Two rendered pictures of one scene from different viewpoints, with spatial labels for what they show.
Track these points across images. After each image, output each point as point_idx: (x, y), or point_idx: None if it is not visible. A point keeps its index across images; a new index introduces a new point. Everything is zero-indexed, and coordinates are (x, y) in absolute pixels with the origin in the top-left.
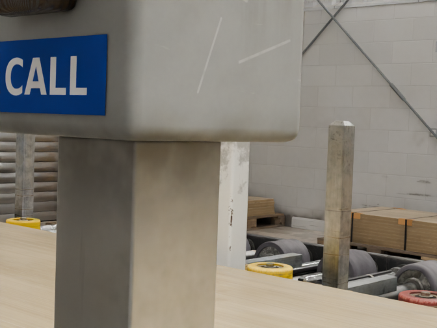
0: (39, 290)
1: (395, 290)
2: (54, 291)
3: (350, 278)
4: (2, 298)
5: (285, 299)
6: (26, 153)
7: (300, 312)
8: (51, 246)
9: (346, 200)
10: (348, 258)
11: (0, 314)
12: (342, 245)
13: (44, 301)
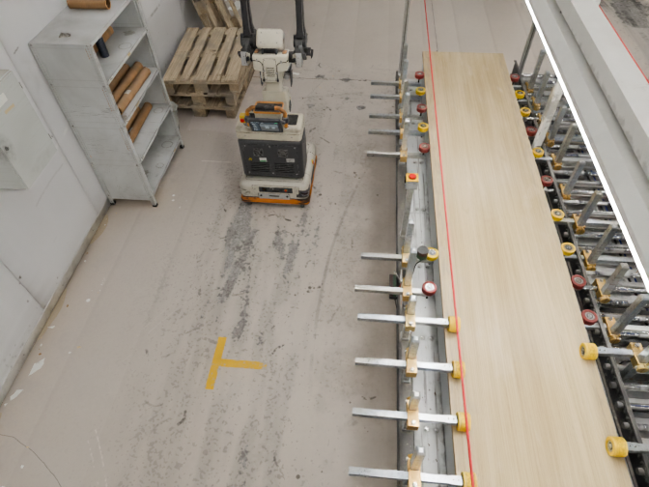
0: (477, 140)
1: (593, 164)
2: (479, 142)
3: (589, 154)
4: (467, 141)
5: (517, 165)
6: (538, 64)
7: (511, 171)
8: (505, 116)
9: (567, 143)
10: (563, 156)
11: (462, 147)
12: (561, 153)
13: (473, 145)
